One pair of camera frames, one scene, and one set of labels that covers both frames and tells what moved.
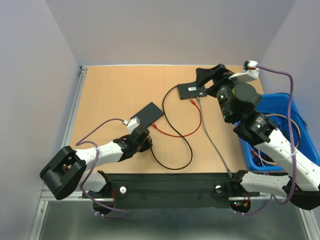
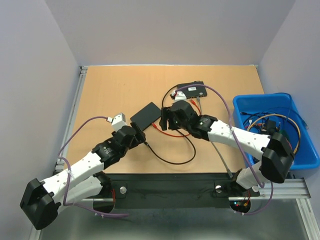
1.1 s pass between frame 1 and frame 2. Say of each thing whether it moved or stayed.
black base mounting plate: stayed
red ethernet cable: stayed
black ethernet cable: moved
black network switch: stayed
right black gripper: moved
